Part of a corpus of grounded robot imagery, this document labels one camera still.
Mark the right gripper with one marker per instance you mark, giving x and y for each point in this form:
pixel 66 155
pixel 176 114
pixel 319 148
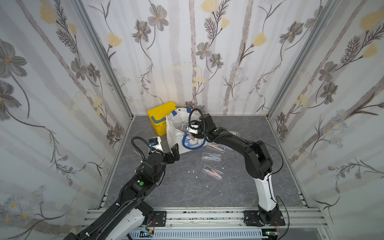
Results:
pixel 201 129

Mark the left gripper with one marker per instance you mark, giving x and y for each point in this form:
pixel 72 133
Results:
pixel 175 154

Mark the clear long compass case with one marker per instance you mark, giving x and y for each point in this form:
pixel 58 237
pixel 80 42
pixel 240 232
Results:
pixel 185 128

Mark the white canvas cartoon tote bag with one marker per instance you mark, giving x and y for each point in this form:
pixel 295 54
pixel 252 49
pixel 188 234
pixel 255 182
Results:
pixel 177 133

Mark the clear case with pink compass centre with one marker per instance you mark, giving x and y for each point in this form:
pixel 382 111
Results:
pixel 212 172

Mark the right arm mounting base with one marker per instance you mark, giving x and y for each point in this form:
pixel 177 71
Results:
pixel 262 218

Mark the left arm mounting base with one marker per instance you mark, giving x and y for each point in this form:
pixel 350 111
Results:
pixel 152 217

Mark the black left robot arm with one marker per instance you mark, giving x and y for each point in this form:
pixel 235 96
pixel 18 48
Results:
pixel 129 210

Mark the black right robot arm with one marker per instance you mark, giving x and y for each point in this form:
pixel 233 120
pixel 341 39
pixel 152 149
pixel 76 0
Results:
pixel 258 163

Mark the clear case pink compass right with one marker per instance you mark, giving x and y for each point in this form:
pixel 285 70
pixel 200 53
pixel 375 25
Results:
pixel 216 147

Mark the yellow plastic lidded box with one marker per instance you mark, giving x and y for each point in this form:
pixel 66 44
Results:
pixel 158 115

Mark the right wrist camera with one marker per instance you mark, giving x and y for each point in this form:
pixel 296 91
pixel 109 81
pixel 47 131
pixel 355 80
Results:
pixel 196 128

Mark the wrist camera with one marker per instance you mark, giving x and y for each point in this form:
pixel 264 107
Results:
pixel 196 128
pixel 156 143

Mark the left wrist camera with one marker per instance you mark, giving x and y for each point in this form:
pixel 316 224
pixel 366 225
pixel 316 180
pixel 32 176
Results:
pixel 156 143

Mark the aluminium front rail frame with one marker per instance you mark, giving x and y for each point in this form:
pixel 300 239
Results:
pixel 296 223

